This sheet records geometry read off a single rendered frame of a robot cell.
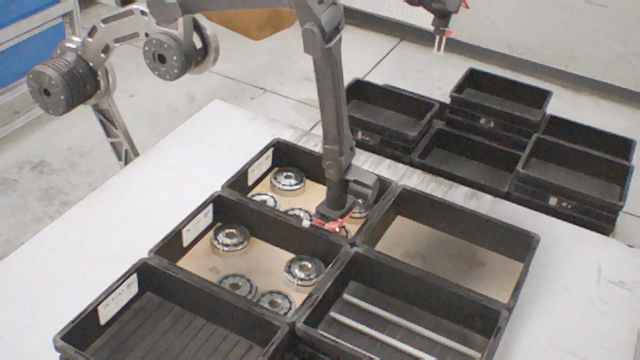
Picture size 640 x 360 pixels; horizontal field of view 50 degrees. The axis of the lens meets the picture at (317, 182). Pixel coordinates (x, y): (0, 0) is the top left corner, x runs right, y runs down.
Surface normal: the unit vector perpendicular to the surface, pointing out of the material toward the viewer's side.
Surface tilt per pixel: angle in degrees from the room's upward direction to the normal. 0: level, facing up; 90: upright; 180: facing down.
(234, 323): 90
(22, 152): 0
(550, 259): 0
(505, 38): 90
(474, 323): 90
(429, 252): 0
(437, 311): 90
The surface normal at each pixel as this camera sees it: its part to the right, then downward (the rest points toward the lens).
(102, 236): 0.07, -0.79
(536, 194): -0.46, 0.51
